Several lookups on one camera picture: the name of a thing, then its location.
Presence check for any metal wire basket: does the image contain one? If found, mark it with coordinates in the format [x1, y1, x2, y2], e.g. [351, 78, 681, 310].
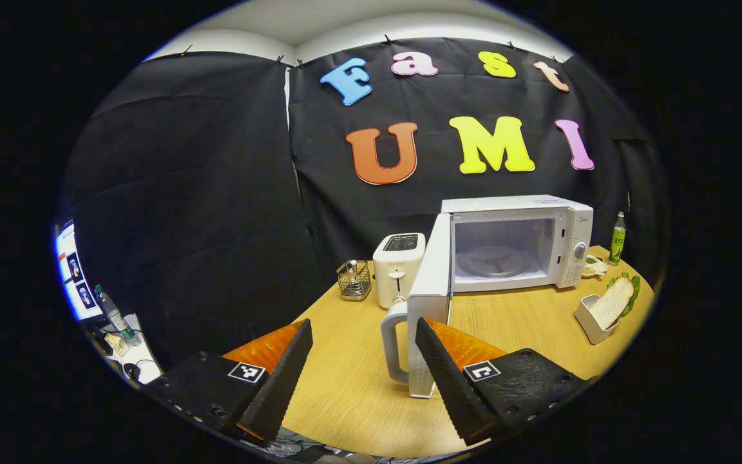
[336, 260, 372, 302]

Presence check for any computer monitor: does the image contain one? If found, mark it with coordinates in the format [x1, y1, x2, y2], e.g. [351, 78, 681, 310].
[54, 221, 102, 322]

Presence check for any small white rectangular tray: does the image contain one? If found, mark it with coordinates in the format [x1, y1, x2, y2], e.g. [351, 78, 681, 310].
[575, 294, 620, 345]

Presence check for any white microwave oven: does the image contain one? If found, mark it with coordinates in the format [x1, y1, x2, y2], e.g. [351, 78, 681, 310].
[381, 195, 595, 399]

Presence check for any sandwich with lettuce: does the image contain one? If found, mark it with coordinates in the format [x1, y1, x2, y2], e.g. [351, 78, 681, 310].
[589, 272, 641, 331]

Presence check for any clear water bottle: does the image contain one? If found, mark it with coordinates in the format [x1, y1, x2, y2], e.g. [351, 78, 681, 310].
[93, 284, 142, 347]

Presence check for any white toaster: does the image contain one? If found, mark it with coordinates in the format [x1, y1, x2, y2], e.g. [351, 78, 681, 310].
[372, 233, 426, 310]

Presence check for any black backdrop cloth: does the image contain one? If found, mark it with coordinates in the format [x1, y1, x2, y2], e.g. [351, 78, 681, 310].
[59, 35, 668, 371]

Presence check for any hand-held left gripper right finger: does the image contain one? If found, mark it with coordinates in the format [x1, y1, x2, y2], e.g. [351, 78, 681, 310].
[415, 317, 594, 447]

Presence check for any green label drink bottle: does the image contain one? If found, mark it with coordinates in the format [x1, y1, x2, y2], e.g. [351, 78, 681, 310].
[608, 211, 627, 267]

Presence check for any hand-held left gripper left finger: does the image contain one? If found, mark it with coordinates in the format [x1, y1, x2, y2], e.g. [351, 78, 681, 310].
[142, 318, 314, 445]

